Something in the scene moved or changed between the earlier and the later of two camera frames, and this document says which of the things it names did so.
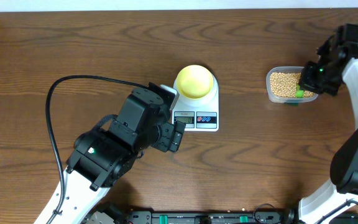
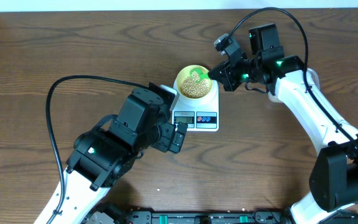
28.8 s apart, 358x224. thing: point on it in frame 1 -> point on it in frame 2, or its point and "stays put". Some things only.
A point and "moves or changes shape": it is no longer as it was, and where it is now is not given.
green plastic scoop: x=299 y=93 moves or changes shape
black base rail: x=204 y=218 stays put
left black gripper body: x=168 y=138 stays put
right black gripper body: x=320 y=78 -> x=243 y=71
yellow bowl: x=194 y=81 stays put
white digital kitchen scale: x=199 y=114 stays put
